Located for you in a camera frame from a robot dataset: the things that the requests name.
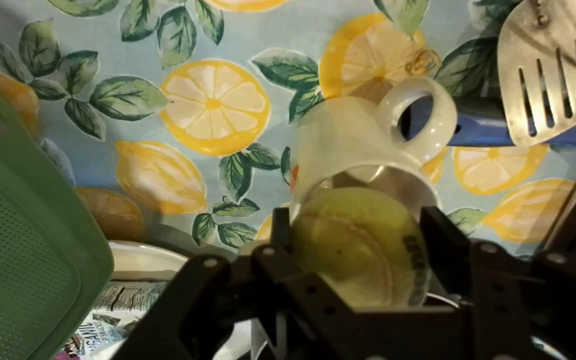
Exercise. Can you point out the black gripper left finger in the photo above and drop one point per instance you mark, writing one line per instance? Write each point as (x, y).
(209, 296)

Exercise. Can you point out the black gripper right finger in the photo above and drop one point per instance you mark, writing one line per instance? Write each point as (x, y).
(517, 309)

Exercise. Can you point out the white ceramic mug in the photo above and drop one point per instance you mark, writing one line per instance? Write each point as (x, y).
(354, 143)

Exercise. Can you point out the white plate with papers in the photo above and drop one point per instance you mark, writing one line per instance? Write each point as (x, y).
(140, 277)

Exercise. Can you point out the lemon print tablecloth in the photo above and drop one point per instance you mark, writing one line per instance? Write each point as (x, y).
(175, 119)

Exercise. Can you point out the green and white container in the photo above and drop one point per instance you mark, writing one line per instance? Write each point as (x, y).
(52, 257)

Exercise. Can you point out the metal slotted spatula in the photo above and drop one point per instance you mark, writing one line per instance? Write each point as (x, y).
(536, 70)

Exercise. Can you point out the blue handled utensil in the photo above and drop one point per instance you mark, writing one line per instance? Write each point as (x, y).
(480, 122)

